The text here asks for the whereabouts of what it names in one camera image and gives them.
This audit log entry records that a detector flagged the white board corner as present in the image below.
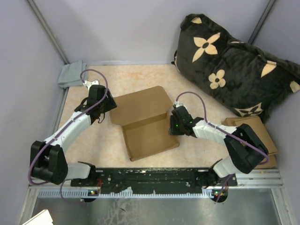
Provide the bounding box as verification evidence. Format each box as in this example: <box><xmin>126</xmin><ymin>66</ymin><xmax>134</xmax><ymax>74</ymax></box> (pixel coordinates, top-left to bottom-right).
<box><xmin>22</xmin><ymin>210</ymin><xmax>53</xmax><ymax>225</ymax></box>

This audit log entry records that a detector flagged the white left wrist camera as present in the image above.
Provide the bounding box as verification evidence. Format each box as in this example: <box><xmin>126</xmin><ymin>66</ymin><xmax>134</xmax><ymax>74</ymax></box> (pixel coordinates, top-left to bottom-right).
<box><xmin>83</xmin><ymin>80</ymin><xmax>99</xmax><ymax>90</ymax></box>

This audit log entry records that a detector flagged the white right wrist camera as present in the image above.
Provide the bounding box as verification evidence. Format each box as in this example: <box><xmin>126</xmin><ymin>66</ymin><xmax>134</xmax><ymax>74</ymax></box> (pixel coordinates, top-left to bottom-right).
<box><xmin>173</xmin><ymin>101</ymin><xmax>182</xmax><ymax>109</ymax></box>

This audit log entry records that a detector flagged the white slotted cable duct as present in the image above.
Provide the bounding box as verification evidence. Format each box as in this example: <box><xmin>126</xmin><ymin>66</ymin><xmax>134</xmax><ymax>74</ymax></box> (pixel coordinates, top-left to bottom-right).
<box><xmin>37</xmin><ymin>188</ymin><xmax>215</xmax><ymax>200</ymax></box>

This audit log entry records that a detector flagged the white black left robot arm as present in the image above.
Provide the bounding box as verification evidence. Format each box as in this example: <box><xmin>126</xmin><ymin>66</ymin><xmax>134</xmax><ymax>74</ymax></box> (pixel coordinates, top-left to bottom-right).
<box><xmin>28</xmin><ymin>84</ymin><xmax>117</xmax><ymax>186</ymax></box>

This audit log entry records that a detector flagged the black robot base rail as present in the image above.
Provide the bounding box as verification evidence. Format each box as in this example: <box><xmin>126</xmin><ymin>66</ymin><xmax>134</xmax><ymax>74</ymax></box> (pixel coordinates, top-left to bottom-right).
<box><xmin>71</xmin><ymin>167</ymin><xmax>237</xmax><ymax>202</ymax></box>

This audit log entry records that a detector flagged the grey folded cloth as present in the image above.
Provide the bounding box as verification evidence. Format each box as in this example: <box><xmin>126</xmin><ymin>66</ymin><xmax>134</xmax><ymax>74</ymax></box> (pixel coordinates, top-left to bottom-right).
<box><xmin>58</xmin><ymin>60</ymin><xmax>88</xmax><ymax>89</ymax></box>

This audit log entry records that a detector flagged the brown cardboard box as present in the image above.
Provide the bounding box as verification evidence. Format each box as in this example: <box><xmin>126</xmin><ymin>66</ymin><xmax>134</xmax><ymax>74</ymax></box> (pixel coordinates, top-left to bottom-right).
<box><xmin>110</xmin><ymin>86</ymin><xmax>180</xmax><ymax>162</ymax></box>

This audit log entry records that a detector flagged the stack of flat cardboard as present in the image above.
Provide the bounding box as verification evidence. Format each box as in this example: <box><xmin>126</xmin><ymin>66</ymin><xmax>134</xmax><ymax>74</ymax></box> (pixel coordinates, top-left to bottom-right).
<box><xmin>221</xmin><ymin>116</ymin><xmax>279</xmax><ymax>169</ymax></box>

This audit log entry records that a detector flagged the black flower pattern cushion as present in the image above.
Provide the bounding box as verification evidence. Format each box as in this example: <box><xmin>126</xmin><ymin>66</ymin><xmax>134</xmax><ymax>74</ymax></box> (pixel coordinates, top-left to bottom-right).
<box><xmin>173</xmin><ymin>14</ymin><xmax>300</xmax><ymax>121</ymax></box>

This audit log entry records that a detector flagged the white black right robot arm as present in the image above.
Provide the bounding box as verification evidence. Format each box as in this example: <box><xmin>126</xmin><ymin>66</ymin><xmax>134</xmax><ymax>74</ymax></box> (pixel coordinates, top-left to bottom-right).
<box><xmin>169</xmin><ymin>105</ymin><xmax>270</xmax><ymax>186</ymax></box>

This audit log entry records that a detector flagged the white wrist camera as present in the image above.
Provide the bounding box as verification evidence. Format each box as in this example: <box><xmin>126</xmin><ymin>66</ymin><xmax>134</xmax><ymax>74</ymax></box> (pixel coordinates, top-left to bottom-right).
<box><xmin>83</xmin><ymin>80</ymin><xmax>99</xmax><ymax>90</ymax></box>
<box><xmin>173</xmin><ymin>101</ymin><xmax>182</xmax><ymax>109</ymax></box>

